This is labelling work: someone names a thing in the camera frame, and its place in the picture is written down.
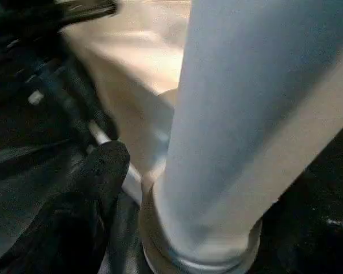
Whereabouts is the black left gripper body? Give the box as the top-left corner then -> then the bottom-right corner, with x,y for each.
0,0 -> 118,41

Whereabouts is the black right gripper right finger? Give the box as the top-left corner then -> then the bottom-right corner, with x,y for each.
253,183 -> 343,274

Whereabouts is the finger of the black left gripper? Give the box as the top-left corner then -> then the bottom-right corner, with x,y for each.
43,57 -> 119,143

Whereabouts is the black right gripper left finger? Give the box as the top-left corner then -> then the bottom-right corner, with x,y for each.
0,141 -> 131,274

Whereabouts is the white plastic table top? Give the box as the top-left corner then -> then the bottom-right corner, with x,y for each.
60,0 -> 192,207

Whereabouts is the white plastic table leg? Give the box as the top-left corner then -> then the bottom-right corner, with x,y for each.
138,0 -> 343,274

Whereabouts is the black plastic mat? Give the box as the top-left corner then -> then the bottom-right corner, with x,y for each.
0,34 -> 343,274

